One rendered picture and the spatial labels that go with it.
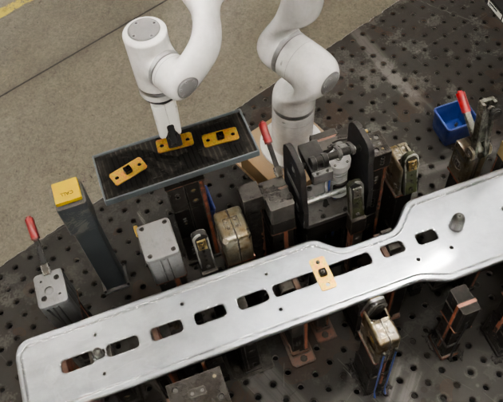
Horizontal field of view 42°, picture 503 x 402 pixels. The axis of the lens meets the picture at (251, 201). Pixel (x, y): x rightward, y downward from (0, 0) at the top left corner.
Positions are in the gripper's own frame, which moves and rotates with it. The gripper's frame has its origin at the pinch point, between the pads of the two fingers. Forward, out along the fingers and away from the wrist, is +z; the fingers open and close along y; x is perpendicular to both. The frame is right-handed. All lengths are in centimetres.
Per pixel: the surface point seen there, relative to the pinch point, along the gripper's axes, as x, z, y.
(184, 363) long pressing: -10, 23, 43
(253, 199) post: 14.1, 12.7, 13.6
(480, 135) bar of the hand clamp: 69, 10, 15
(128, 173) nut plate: -11.9, 5.9, 2.6
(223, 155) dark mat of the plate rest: 9.9, 6.3, 3.9
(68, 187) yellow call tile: -26.0, 6.2, 1.9
